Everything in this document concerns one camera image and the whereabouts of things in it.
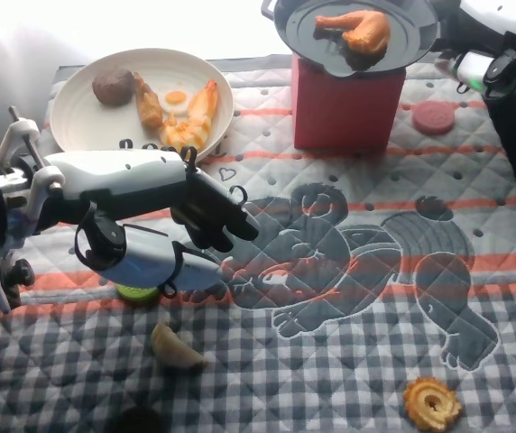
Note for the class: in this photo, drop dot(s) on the white round plate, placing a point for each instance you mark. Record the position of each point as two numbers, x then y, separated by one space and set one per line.
82 122

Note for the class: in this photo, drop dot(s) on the pink sandwich cookie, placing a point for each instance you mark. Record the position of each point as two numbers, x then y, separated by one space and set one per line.
434 117

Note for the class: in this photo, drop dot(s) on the toy dumpling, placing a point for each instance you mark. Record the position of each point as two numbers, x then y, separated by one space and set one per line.
174 349

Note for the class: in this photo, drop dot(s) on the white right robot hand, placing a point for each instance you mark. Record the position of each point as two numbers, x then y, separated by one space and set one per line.
510 18

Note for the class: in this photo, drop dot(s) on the brown toy meat patty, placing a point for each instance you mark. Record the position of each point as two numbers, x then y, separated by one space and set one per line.
113 85

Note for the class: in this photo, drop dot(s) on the toy fried egg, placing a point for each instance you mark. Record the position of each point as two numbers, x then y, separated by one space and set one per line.
177 97

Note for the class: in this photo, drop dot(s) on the red cube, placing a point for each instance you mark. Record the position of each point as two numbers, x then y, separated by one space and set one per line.
343 113

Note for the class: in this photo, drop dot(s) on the small orange toy pastry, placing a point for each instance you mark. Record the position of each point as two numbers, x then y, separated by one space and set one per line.
186 133

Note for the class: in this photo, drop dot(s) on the grey quilt with bear print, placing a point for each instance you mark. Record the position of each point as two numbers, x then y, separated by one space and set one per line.
285 383

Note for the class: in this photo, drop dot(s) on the dark brown sandwich cookie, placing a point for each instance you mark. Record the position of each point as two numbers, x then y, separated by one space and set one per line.
140 421

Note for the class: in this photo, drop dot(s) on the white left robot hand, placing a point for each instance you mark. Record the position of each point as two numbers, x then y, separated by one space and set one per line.
118 176

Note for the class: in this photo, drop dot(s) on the toy roast chicken leg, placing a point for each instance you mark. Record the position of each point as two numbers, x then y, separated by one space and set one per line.
366 31

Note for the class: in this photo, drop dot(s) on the toy orange shrimp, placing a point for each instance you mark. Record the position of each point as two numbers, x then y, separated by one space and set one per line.
204 104

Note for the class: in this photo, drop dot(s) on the swirl butter cookie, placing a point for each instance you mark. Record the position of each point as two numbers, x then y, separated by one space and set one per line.
420 392

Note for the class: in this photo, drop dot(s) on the black frying pan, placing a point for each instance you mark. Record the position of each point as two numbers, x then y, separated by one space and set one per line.
411 40

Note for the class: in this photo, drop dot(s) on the green sandwich cookie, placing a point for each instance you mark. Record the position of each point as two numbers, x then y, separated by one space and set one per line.
138 294

